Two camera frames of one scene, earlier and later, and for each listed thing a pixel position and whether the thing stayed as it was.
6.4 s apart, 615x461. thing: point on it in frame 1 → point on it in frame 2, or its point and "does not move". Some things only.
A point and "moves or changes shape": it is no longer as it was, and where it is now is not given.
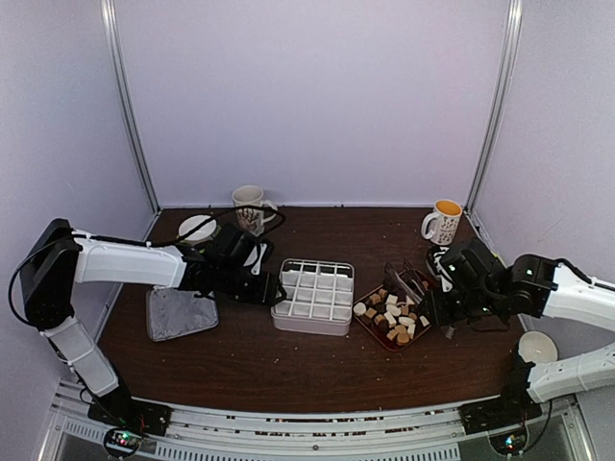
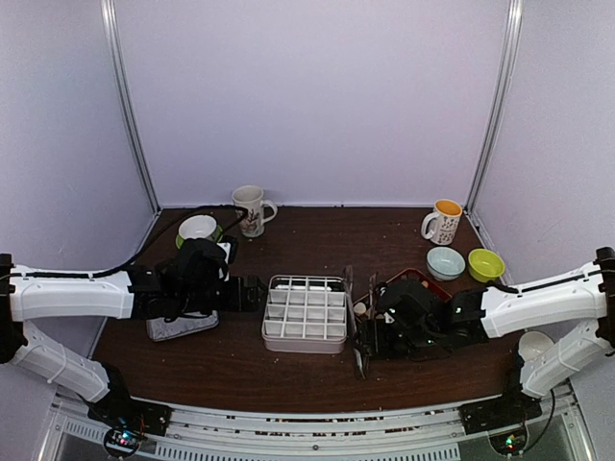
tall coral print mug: (252, 211) does not move
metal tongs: (407, 281) → (354, 330)
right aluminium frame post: (509, 53) does not move
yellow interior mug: (446, 217) does not move
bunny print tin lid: (174, 312) does not move
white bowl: (204, 232) does not move
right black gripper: (437, 314) → (366, 331)
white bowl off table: (537, 347) does not move
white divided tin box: (318, 298) moves or changes shape
